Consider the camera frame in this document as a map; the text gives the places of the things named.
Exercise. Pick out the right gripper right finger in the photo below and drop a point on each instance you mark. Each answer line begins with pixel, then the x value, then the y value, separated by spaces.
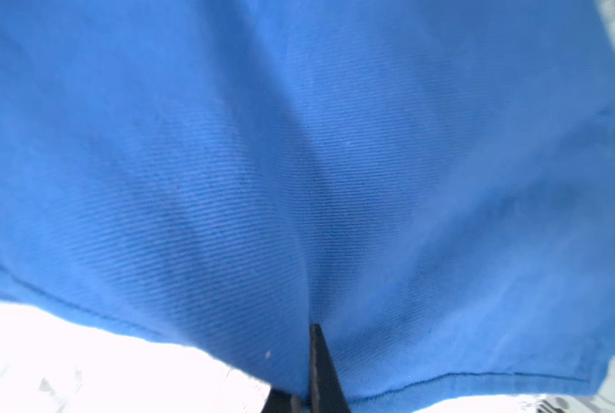
pixel 326 394

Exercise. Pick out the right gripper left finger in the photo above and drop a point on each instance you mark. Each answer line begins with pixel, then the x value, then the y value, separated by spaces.
pixel 282 402

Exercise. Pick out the blue long pants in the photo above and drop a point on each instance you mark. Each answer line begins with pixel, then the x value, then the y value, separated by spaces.
pixel 430 183

